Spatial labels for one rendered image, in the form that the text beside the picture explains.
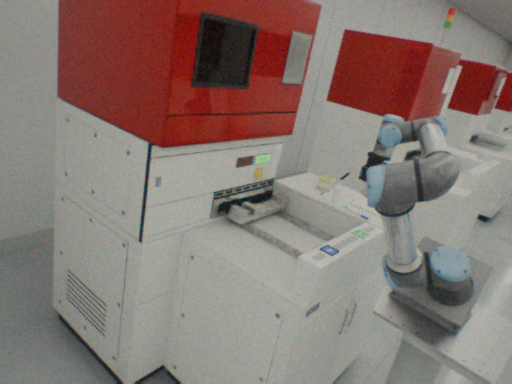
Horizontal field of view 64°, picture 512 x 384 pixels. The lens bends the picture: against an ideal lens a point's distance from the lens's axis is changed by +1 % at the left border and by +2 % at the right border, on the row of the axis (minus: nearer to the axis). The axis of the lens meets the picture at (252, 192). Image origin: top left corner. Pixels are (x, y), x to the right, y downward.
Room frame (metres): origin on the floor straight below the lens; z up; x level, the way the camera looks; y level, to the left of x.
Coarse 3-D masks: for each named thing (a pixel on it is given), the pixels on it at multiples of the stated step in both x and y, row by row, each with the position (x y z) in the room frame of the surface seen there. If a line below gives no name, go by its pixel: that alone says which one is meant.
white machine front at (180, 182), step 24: (216, 144) 1.65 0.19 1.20; (240, 144) 1.77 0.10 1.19; (264, 144) 1.92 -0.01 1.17; (168, 168) 1.45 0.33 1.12; (192, 168) 1.55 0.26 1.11; (216, 168) 1.67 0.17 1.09; (240, 168) 1.80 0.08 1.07; (264, 168) 1.95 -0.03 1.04; (144, 192) 1.40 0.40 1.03; (168, 192) 1.46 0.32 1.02; (192, 192) 1.57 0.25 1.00; (144, 216) 1.39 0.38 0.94; (168, 216) 1.48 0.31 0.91; (192, 216) 1.59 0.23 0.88; (144, 240) 1.39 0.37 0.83
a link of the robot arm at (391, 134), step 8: (384, 128) 1.45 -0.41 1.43; (392, 128) 1.44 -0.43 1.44; (400, 128) 1.45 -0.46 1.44; (408, 128) 1.44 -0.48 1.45; (384, 136) 1.44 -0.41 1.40; (392, 136) 1.43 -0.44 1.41; (400, 136) 1.43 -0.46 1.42; (408, 136) 1.44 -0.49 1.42; (384, 144) 1.44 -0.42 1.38; (392, 144) 1.43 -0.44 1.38
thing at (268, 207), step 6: (258, 204) 1.87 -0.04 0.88; (264, 204) 1.89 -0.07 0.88; (270, 204) 1.90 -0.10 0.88; (276, 204) 1.92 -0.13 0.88; (282, 204) 1.93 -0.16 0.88; (264, 210) 1.81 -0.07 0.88; (270, 210) 1.84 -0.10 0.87; (276, 210) 1.88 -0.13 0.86; (228, 216) 1.71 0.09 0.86; (234, 216) 1.69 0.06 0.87; (252, 216) 1.73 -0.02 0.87; (258, 216) 1.77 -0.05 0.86; (240, 222) 1.67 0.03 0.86
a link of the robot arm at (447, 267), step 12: (432, 252) 1.24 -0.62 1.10; (444, 252) 1.23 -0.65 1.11; (456, 252) 1.22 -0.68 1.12; (432, 264) 1.20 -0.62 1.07; (444, 264) 1.20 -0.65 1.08; (456, 264) 1.19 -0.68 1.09; (468, 264) 1.19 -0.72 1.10; (432, 276) 1.20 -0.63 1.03; (444, 276) 1.17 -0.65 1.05; (456, 276) 1.17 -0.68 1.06; (468, 276) 1.21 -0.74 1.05; (444, 288) 1.23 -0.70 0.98; (456, 288) 1.21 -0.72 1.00
